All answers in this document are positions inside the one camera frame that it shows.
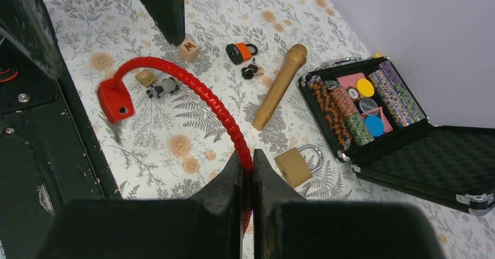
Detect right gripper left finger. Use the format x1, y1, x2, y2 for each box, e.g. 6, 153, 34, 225
37, 154, 242, 258

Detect yellow chip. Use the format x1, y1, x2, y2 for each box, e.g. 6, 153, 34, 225
355, 78, 375, 97

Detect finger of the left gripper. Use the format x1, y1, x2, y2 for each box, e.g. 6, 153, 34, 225
140, 0, 186, 46
1, 0, 63, 79

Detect black keys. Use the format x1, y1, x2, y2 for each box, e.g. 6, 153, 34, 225
241, 58, 259, 80

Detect blue chip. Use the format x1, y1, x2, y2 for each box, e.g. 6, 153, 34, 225
364, 115, 385, 137

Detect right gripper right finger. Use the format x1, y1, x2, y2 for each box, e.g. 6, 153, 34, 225
252, 149, 445, 258

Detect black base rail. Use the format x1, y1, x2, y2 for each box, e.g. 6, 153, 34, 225
1, 38, 121, 258

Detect large brass padlock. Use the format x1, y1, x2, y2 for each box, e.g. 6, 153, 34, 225
274, 144, 325, 188

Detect floral table mat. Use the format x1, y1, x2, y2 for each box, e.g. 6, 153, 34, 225
44, 0, 494, 258

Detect wooden letter cube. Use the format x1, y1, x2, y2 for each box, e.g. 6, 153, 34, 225
177, 39, 201, 62

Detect black poker chip case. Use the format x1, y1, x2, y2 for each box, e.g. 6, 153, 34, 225
298, 57, 494, 216

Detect red cable lock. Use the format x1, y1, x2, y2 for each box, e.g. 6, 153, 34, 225
97, 57, 254, 233

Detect orange black padlock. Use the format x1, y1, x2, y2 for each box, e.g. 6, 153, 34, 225
225, 43, 258, 65

